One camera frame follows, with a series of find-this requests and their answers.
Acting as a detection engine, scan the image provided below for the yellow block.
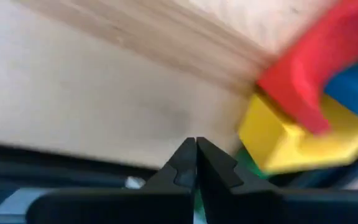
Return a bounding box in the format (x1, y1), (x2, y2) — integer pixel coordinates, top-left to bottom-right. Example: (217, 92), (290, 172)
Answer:
(237, 93), (358, 175)

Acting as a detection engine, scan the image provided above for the red block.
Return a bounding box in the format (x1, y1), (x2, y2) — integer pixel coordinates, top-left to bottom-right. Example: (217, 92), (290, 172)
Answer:
(256, 0), (358, 135)

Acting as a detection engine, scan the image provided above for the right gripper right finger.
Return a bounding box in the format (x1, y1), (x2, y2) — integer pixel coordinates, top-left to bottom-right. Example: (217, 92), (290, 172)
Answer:
(196, 136), (358, 224)

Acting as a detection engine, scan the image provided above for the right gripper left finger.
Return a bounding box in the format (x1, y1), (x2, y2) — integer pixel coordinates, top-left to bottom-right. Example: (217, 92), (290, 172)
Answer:
(26, 136), (198, 224)

